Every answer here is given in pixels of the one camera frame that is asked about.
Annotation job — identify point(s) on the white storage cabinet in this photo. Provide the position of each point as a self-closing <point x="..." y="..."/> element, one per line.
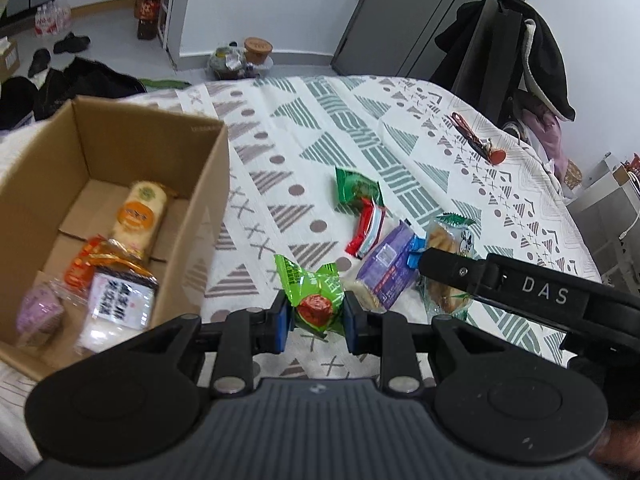
<point x="606" y="211"/>

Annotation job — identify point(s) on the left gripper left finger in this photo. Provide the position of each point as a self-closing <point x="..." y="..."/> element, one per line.
<point x="248" y="333"/>

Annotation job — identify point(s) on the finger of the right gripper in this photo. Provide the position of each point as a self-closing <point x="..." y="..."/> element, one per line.
<point x="456" y="271"/>

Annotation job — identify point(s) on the dark green snack packet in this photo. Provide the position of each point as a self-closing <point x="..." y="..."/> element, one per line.
<point x="353" y="189"/>

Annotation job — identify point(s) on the red gold-dotted snack packet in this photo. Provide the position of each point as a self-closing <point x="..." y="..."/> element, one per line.
<point x="87" y="264"/>

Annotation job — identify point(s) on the black shoe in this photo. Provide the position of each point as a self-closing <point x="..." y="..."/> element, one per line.
<point x="40" y="62"/>
<point x="71" y="44"/>

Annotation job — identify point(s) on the pink garment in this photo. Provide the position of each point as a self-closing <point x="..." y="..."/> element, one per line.
<point x="544" y="126"/>

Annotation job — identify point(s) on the patterned white bedspread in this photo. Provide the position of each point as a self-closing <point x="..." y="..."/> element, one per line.
<point x="287" y="136"/>

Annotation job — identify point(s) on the brown lidded jar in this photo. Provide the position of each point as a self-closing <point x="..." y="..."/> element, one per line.
<point x="257" y="50"/>

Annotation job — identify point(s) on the dark bottle red label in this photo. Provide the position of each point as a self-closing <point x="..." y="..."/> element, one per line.
<point x="147" y="21"/>

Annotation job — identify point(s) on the small cardboard box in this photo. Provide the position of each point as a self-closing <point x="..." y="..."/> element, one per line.
<point x="9" y="61"/>

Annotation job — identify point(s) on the green frog rug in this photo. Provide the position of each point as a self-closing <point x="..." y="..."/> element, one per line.
<point x="151" y="85"/>

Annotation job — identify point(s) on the green cookie packet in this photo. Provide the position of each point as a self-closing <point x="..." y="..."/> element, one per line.
<point x="449" y="236"/>

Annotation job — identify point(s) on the plastic bag of items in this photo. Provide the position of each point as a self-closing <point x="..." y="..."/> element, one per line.
<point x="233" y="62"/>

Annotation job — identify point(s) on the orange rice cracker packet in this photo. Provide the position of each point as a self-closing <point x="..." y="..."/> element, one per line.
<point x="139" y="218"/>

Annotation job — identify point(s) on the pink purple snack packet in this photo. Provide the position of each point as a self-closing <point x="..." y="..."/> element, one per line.
<point x="39" y="317"/>

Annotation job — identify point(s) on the brown cardboard box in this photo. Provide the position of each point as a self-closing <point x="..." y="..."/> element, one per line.
<point x="69" y="184"/>

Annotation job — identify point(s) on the water bottle pack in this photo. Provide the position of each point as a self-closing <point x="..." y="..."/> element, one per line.
<point x="53" y="18"/>

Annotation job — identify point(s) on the blue snack packet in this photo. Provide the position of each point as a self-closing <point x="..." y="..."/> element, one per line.
<point x="416" y="247"/>

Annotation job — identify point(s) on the black clothes pile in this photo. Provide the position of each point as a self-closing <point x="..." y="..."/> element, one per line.
<point x="20" y="97"/>

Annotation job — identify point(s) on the red white snack bar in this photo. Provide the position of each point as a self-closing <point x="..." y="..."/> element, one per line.
<point x="369" y="229"/>

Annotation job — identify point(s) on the white labelled snack packet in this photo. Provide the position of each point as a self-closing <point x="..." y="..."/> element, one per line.
<point x="120" y="300"/>

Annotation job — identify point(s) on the light green snack packet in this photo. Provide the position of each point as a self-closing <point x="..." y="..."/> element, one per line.
<point x="316" y="296"/>

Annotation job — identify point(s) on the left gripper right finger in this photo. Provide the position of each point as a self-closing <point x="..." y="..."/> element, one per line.
<point x="387" y="336"/>

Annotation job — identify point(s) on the red black keychain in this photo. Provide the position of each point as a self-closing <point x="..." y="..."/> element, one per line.
<point x="495" y="156"/>

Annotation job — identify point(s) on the black coat on chair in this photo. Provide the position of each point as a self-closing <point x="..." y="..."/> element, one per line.
<point x="494" y="47"/>

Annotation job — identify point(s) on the grey door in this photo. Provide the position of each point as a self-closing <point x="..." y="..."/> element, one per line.
<point x="394" y="37"/>

